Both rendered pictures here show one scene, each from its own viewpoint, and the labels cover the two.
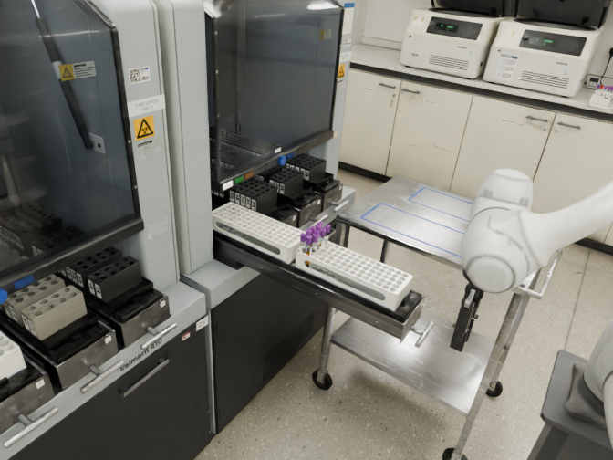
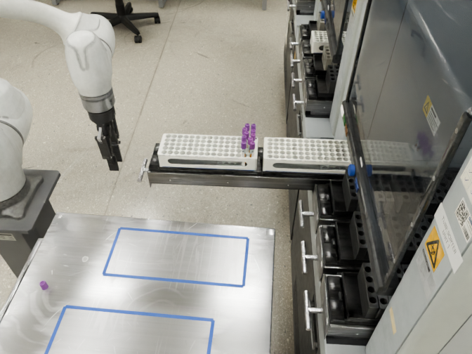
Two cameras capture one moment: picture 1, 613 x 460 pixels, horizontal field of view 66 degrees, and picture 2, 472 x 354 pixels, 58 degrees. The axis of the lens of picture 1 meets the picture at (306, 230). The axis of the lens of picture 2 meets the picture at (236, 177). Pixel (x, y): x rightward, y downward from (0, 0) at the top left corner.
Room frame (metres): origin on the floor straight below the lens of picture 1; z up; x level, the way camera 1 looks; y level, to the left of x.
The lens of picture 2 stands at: (1.90, -0.50, 1.72)
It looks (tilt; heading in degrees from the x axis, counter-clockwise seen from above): 46 degrees down; 152
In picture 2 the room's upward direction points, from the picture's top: straight up
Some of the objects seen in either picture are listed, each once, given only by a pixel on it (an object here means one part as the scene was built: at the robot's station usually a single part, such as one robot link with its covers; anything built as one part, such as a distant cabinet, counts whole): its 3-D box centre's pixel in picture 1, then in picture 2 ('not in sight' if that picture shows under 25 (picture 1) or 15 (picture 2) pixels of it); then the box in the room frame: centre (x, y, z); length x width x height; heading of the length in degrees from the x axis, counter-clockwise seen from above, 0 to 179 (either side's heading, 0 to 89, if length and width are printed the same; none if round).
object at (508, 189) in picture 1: (501, 210); (88, 60); (0.83, -0.38, 1.14); 0.13 x 0.11 x 0.16; 159
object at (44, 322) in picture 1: (58, 314); (326, 58); (0.74, 0.51, 0.85); 0.12 x 0.02 x 0.06; 150
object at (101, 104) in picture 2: not in sight; (97, 97); (0.85, -0.39, 1.03); 0.09 x 0.09 x 0.06
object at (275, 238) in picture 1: (257, 232); (312, 156); (1.17, 0.14, 0.83); 0.30 x 0.10 x 0.06; 59
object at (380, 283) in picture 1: (351, 272); (208, 153); (1.00, -0.13, 0.83); 0.30 x 0.10 x 0.06; 59
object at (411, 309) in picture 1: (306, 270); (252, 167); (1.07, -0.01, 0.78); 0.73 x 0.14 x 0.09; 59
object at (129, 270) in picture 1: (119, 280); (330, 80); (0.87, 0.43, 0.85); 0.12 x 0.02 x 0.06; 149
